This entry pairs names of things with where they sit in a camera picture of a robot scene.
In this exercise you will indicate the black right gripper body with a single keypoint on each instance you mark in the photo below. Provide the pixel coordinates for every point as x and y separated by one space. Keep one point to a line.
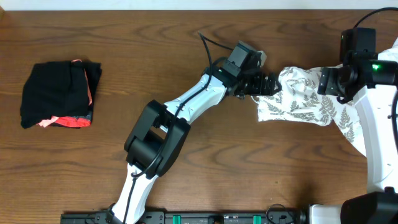
324 81

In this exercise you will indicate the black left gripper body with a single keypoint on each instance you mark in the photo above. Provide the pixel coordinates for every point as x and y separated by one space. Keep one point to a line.
270 84

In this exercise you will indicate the white fern print garment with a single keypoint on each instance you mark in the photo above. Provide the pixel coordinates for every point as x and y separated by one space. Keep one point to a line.
299 101

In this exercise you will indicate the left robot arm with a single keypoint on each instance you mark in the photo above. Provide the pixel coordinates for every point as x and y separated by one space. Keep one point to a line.
158 136

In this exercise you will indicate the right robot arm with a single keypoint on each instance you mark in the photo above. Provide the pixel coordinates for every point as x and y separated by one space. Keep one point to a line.
371 84

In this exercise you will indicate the plain white cloth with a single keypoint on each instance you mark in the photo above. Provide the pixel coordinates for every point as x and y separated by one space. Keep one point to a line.
386 57

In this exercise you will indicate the folded black and coral garment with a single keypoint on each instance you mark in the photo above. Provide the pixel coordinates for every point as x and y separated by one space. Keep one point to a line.
60 94

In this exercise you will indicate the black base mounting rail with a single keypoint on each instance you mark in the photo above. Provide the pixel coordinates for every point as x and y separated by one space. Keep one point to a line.
277 214

